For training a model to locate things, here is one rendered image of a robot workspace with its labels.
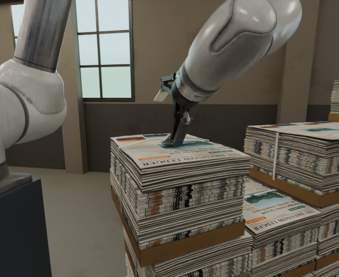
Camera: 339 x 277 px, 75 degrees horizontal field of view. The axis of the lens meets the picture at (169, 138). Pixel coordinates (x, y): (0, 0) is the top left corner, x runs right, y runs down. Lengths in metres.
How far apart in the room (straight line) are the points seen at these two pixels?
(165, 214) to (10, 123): 0.39
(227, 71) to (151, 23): 3.08
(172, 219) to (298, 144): 0.56
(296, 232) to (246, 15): 0.67
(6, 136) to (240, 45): 0.50
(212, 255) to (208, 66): 0.46
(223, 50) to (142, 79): 3.00
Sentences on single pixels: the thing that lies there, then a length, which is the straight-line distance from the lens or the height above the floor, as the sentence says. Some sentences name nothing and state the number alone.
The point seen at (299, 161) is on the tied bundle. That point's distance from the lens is 0.92.
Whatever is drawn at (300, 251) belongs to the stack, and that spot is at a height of 0.71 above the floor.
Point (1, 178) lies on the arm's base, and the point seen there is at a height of 1.03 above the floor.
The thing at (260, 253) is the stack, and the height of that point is 0.75.
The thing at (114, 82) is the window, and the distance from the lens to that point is 3.47.
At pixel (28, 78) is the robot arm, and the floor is 1.24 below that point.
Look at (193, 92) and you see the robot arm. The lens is 0.46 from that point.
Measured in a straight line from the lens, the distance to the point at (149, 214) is 0.49.
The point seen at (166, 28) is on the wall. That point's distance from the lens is 3.37.
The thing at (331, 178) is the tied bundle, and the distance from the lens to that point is 0.92.
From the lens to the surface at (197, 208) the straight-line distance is 0.55.
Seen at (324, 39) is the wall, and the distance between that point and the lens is 3.52.
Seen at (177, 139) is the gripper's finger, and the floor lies 1.09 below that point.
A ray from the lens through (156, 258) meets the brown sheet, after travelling 0.55.
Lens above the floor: 1.20
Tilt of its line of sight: 11 degrees down
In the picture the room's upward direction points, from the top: straight up
